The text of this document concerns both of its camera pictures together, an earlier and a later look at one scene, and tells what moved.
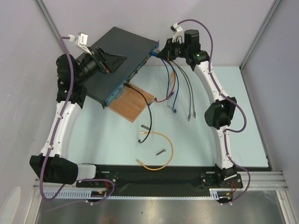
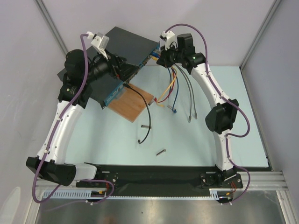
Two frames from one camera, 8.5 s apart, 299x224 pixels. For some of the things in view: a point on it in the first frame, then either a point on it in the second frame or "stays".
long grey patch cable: x=189 y=116 stays
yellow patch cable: x=171 y=146 -> x=156 y=58
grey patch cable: x=191 y=87 stays
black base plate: x=160 y=178 stays
